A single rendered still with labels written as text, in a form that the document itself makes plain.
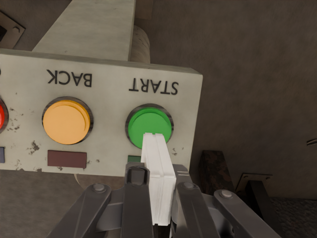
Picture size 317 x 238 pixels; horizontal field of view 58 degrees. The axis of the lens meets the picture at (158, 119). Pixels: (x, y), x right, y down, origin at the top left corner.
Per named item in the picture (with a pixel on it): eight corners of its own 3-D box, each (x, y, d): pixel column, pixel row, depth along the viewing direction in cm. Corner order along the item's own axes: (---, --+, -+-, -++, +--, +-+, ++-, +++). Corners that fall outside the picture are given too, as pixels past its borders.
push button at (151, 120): (167, 145, 28) (169, 152, 27) (126, 142, 28) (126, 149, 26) (171, 106, 27) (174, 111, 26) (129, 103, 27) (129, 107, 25)
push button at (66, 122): (90, 140, 28) (87, 147, 26) (47, 137, 27) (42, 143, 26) (92, 99, 27) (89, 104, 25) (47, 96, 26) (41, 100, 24)
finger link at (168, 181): (162, 176, 15) (176, 177, 15) (153, 132, 21) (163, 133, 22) (156, 226, 16) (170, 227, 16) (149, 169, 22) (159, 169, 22)
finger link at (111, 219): (145, 235, 14) (81, 232, 13) (142, 182, 18) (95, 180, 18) (148, 207, 13) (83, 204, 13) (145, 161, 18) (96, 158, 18)
